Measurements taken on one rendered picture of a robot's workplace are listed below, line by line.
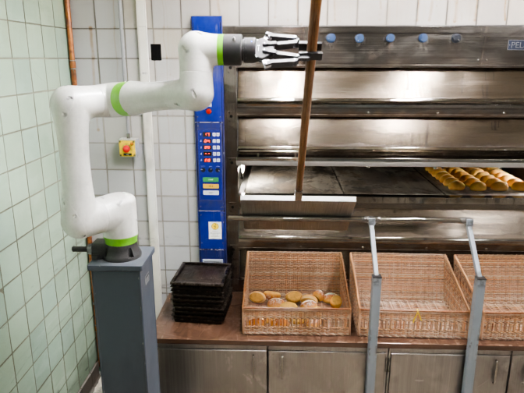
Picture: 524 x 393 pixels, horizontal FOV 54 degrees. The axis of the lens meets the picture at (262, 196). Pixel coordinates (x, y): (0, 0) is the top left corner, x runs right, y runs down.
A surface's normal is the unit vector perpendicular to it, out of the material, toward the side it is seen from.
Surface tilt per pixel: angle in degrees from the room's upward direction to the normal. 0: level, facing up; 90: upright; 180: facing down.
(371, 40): 90
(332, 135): 70
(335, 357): 91
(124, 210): 88
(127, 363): 90
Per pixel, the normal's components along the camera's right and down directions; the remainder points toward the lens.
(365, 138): -0.04, -0.08
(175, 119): -0.04, 0.26
